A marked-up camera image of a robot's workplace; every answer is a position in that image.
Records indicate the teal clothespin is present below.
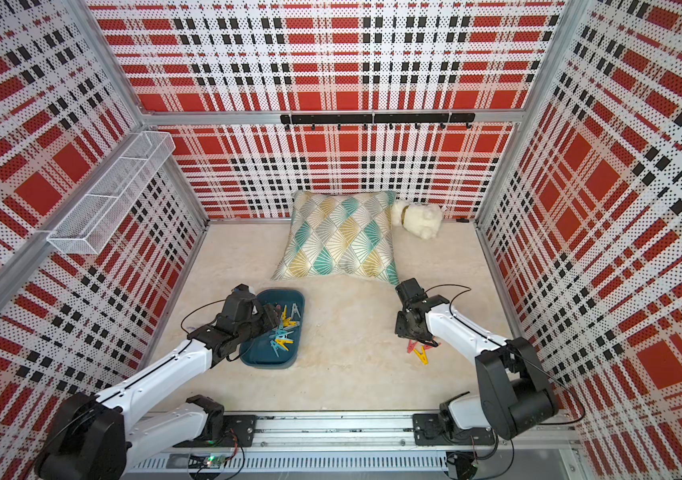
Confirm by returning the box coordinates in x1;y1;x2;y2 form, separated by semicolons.
271;329;292;338

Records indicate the white wire mesh shelf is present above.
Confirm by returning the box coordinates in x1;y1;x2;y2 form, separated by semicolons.
47;131;174;255

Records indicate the patterned teal gold pillow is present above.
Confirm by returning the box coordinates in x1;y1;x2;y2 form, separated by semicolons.
272;190;399;286

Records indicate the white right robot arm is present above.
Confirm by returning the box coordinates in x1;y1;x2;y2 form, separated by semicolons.
395;279;559;440

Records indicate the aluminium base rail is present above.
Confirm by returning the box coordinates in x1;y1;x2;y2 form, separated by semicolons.
127;411;588;479

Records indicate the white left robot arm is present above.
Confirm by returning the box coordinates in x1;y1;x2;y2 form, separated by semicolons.
33;284;282;479

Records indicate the green circuit board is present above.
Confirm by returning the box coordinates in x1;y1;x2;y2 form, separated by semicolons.
188;455;229;470

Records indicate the black wall hook rail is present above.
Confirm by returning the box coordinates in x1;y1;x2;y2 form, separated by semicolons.
280;112;477;127

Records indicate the white plush teddy bear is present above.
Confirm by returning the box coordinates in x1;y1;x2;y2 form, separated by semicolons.
392;200;444;240

